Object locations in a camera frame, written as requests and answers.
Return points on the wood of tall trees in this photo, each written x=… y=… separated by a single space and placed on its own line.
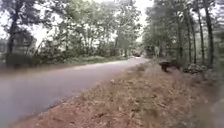
x=83 y=30
x=186 y=30

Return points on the dark bench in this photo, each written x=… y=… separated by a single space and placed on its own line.
x=165 y=65

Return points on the grey asphalt road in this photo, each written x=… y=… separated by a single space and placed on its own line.
x=40 y=86

